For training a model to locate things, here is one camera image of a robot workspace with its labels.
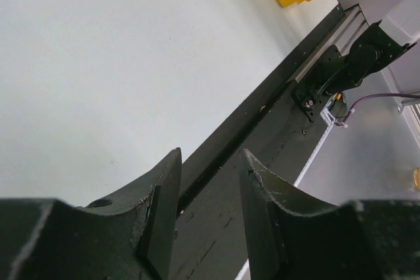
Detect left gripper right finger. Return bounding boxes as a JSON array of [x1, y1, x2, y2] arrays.
[[239, 150, 419, 279]]

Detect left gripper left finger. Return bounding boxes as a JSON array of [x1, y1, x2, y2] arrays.
[[1, 149, 182, 279]]

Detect aluminium front rail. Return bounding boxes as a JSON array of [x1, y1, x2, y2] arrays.
[[293, 4, 368, 83]]

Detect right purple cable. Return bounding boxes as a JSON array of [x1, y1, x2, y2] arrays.
[[337, 92, 420, 129]]

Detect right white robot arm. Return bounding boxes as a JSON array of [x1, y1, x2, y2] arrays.
[[290, 5, 417, 122]]

